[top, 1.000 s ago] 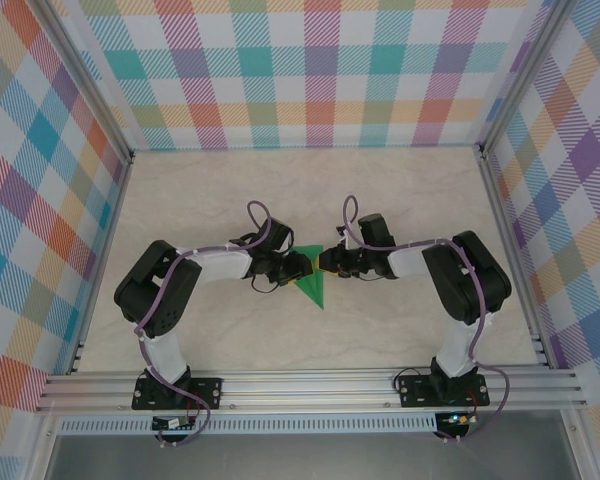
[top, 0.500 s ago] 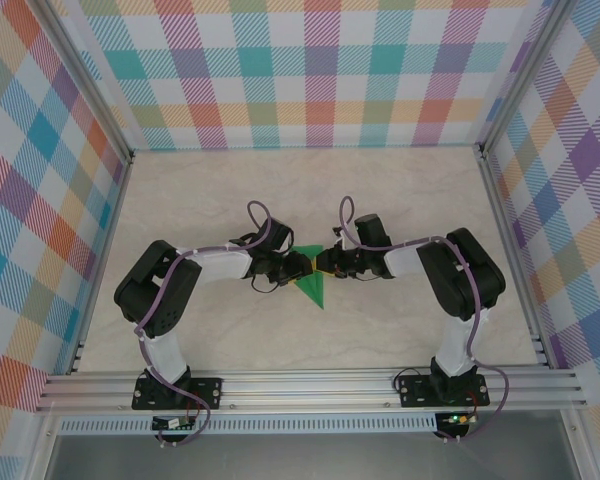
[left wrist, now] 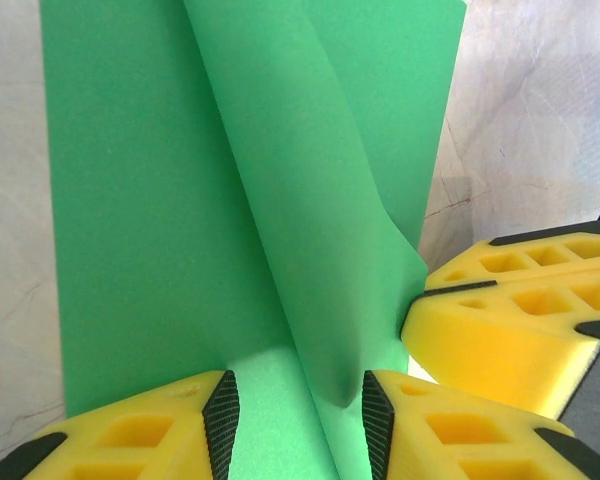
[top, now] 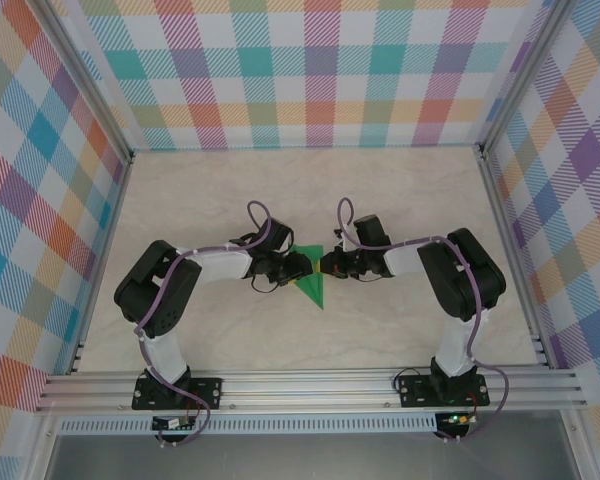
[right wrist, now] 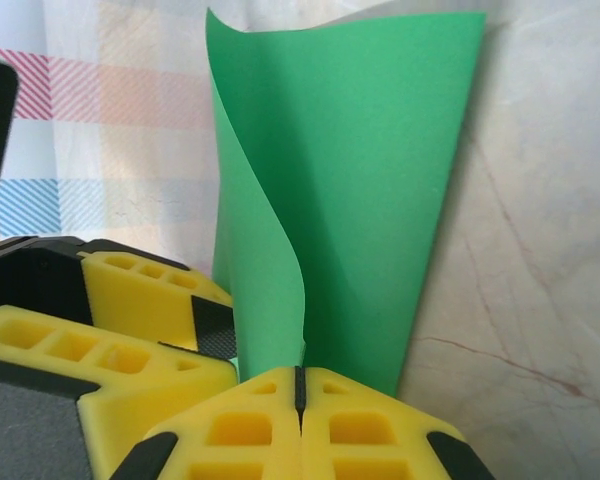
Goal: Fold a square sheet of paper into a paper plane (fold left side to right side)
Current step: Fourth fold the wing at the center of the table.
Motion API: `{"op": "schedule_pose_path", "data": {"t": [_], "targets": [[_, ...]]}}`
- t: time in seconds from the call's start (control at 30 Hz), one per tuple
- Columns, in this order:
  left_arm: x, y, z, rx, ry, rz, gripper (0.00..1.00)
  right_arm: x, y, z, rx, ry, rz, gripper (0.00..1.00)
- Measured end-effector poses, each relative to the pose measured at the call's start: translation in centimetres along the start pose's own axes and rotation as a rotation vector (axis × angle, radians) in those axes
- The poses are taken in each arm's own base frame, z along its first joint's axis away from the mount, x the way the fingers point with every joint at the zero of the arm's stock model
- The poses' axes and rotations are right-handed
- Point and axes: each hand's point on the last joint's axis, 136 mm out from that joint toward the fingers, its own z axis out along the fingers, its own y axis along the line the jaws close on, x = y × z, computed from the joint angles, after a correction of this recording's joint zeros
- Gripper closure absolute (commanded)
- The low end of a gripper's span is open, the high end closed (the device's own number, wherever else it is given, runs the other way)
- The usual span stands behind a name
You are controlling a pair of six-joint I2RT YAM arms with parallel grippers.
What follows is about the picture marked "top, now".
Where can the green paper sheet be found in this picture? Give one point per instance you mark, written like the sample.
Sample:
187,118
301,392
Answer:
316,290

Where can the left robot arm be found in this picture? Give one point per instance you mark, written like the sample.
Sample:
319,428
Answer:
165,350

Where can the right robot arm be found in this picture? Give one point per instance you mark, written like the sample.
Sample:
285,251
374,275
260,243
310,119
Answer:
455,350

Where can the grey metal sheet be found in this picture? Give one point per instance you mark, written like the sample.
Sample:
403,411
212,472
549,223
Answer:
305,460

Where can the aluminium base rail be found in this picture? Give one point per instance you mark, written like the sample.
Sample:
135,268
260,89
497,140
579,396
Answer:
305,387

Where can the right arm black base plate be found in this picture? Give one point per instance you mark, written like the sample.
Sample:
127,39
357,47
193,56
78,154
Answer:
415,390

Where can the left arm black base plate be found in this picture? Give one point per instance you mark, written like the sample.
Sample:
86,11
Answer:
210,390

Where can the aluminium side rail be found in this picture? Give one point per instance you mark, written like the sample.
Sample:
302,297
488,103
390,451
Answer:
512,260
100,265

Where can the aluminium corner post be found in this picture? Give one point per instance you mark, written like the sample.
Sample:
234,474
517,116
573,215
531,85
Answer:
85,80
525,80

